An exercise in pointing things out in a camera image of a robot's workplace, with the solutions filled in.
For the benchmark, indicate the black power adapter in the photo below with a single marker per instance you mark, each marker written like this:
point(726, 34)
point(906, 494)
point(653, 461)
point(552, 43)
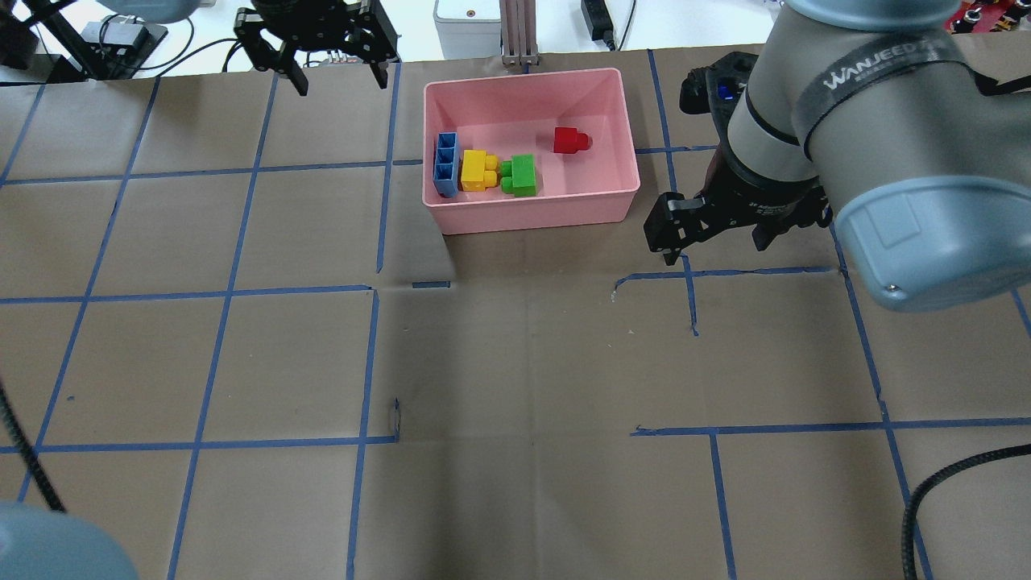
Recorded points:
point(598, 21)

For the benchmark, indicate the white square box device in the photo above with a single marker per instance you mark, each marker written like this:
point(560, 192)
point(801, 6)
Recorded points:
point(468, 29)

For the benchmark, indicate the pink plastic box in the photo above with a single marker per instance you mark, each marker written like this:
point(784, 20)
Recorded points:
point(515, 115)

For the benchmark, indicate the aluminium frame post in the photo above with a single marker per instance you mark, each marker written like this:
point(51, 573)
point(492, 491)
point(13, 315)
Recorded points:
point(519, 47)

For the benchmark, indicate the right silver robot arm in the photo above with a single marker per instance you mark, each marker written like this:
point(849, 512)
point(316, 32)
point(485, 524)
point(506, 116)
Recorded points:
point(866, 116)

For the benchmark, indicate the red toy block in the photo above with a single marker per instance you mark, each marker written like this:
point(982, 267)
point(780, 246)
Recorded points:
point(570, 141)

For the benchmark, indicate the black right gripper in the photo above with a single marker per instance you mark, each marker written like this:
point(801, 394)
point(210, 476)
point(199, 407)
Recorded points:
point(753, 197)

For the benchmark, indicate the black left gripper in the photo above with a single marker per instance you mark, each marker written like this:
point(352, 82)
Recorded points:
point(310, 28)

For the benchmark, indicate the yellow toy block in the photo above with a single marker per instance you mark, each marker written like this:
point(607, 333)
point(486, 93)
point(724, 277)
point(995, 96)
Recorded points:
point(479, 171)

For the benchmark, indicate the blue toy block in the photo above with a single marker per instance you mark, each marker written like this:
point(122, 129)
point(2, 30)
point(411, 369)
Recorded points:
point(446, 164)

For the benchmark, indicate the green toy block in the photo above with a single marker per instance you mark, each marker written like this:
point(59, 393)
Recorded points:
point(518, 176)

